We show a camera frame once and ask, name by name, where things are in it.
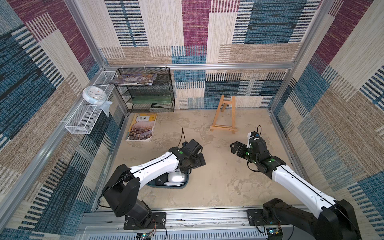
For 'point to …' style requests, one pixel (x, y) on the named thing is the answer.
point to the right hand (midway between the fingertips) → (236, 145)
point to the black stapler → (157, 105)
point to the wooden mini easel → (222, 105)
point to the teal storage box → (159, 181)
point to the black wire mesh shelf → (159, 97)
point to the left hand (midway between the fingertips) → (198, 163)
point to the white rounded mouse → (176, 179)
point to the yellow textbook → (141, 127)
